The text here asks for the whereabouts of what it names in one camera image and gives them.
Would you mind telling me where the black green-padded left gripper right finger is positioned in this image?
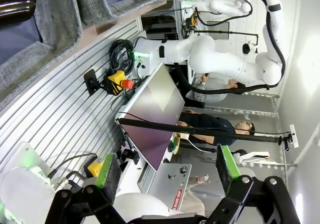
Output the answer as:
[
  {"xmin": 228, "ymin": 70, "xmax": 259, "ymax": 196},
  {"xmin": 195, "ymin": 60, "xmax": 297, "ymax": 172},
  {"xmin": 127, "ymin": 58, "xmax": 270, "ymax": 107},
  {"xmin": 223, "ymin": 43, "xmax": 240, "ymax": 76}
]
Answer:
[{"xmin": 207, "ymin": 145, "xmax": 301, "ymax": 224}]

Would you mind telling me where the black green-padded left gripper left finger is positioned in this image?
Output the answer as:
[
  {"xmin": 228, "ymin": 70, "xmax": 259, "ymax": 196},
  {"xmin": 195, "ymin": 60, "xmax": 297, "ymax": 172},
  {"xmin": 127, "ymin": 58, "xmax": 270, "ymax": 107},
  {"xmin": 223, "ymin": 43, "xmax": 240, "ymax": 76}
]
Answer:
[{"xmin": 46, "ymin": 153, "xmax": 137, "ymax": 224}]

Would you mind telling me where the large grey fabric basket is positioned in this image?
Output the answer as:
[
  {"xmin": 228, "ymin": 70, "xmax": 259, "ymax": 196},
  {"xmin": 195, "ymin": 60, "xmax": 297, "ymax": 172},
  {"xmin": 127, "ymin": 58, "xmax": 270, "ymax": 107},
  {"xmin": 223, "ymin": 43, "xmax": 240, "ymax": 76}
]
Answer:
[{"xmin": 0, "ymin": 0, "xmax": 84, "ymax": 104}]

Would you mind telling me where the small grey fabric basket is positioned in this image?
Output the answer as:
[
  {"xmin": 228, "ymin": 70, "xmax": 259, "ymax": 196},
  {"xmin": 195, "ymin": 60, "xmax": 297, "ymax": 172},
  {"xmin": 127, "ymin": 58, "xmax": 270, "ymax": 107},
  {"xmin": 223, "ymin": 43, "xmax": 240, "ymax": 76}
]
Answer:
[{"xmin": 73, "ymin": 0, "xmax": 163, "ymax": 20}]

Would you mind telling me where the beige person's hand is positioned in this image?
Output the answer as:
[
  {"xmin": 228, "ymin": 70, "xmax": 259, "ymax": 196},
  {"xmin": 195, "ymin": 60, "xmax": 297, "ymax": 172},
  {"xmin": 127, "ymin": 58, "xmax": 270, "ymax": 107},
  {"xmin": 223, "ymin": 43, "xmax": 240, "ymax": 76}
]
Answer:
[{"xmin": 196, "ymin": 174, "xmax": 211, "ymax": 185}]

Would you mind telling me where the yellow emergency stop box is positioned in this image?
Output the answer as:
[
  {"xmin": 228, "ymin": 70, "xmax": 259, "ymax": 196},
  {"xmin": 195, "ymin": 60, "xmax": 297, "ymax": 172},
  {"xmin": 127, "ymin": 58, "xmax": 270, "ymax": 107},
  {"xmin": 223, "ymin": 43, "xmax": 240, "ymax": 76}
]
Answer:
[{"xmin": 86, "ymin": 158, "xmax": 106, "ymax": 178}]

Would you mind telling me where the white desk device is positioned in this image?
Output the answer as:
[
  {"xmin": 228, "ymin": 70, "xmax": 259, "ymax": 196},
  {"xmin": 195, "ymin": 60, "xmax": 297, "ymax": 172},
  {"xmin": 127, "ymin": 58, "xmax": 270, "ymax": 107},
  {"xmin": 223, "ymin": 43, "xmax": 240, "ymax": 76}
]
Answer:
[{"xmin": 233, "ymin": 149, "xmax": 271, "ymax": 165}]

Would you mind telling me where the person in dark shirt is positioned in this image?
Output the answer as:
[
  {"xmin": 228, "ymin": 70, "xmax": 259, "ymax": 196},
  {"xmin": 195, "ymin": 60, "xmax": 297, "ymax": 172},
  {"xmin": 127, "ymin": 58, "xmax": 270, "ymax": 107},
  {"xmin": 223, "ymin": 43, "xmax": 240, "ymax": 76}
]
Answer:
[{"xmin": 177, "ymin": 110, "xmax": 256, "ymax": 147}]

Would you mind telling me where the person in beige clothes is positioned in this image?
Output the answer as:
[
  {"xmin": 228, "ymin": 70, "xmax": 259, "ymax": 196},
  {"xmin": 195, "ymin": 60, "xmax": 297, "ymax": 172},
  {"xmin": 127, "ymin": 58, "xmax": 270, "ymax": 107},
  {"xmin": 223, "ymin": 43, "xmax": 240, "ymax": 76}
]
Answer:
[{"xmin": 174, "ymin": 175, "xmax": 211, "ymax": 217}]

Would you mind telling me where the long black stand pole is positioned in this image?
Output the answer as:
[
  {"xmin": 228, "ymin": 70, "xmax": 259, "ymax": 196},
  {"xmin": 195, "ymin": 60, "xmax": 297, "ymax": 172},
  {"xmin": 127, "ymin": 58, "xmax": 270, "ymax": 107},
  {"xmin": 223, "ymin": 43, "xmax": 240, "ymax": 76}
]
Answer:
[{"xmin": 117, "ymin": 117, "xmax": 284, "ymax": 144}]

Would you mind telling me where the silver laptop with stickers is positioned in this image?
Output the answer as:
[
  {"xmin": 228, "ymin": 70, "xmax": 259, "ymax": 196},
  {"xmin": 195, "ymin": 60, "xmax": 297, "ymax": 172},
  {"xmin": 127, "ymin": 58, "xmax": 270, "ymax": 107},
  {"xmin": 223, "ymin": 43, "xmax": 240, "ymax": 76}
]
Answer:
[{"xmin": 136, "ymin": 162, "xmax": 193, "ymax": 205}]

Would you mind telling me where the flat computer monitor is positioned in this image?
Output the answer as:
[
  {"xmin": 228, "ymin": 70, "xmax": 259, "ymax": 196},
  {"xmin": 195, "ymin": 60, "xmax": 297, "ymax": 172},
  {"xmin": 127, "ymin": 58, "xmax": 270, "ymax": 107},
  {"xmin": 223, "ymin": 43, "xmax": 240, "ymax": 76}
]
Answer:
[{"xmin": 115, "ymin": 63, "xmax": 186, "ymax": 172}]

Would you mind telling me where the person in grey sweater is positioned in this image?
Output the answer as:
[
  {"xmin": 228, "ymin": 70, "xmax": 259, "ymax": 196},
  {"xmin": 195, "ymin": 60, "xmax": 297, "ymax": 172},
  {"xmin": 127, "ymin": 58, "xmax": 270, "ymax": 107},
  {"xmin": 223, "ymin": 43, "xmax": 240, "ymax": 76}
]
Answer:
[{"xmin": 184, "ymin": 74, "xmax": 246, "ymax": 109}]

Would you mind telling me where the yellow emergency stop red button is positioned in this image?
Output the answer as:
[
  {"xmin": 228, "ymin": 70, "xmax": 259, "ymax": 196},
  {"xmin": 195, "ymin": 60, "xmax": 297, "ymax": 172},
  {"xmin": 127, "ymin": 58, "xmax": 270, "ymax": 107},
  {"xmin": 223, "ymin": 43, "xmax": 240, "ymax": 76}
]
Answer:
[{"xmin": 102, "ymin": 70, "xmax": 134, "ymax": 96}]

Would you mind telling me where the glossy black cylinder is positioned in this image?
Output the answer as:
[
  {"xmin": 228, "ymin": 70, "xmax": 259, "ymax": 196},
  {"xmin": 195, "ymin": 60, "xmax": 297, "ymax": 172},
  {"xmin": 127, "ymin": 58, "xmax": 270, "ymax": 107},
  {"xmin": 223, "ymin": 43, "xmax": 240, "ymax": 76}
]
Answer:
[{"xmin": 0, "ymin": 0, "xmax": 37, "ymax": 26}]

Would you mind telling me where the black monitor mount clamp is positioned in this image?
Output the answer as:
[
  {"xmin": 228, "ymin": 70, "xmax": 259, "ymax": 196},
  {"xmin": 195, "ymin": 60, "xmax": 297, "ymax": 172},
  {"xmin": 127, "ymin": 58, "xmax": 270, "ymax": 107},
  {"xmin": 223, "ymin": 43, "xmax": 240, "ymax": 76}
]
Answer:
[{"xmin": 116, "ymin": 147, "xmax": 141, "ymax": 165}]

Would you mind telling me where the white camera on stand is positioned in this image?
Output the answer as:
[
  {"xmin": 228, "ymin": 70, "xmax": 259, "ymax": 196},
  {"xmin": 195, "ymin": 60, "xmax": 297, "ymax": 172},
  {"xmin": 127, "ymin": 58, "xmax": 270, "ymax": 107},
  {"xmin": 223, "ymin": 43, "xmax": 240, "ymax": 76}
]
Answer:
[{"xmin": 281, "ymin": 124, "xmax": 300, "ymax": 152}]

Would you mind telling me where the thick black arm hose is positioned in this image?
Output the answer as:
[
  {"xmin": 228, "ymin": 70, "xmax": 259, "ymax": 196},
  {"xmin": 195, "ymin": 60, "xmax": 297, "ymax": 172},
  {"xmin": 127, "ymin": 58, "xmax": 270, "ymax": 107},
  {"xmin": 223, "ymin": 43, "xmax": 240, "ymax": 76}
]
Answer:
[{"xmin": 173, "ymin": 5, "xmax": 286, "ymax": 95}]

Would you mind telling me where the black wall mount bracket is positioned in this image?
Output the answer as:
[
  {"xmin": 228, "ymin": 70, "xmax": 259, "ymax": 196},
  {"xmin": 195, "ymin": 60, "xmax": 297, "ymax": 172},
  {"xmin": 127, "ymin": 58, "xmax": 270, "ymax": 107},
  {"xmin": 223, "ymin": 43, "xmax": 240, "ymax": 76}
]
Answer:
[{"xmin": 83, "ymin": 69, "xmax": 101, "ymax": 95}]

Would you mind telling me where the small black camera on boom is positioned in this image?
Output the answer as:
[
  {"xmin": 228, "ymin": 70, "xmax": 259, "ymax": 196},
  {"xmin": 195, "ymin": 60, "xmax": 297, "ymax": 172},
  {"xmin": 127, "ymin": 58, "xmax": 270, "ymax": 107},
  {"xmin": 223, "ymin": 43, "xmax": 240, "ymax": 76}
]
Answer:
[{"xmin": 241, "ymin": 42, "xmax": 252, "ymax": 56}]

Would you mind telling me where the coiled black cable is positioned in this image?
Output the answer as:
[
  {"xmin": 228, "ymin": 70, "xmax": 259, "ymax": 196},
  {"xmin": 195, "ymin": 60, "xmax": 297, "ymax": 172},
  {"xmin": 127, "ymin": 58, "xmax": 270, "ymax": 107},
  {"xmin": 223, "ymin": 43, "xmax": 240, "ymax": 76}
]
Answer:
[{"xmin": 109, "ymin": 39, "xmax": 136, "ymax": 76}]

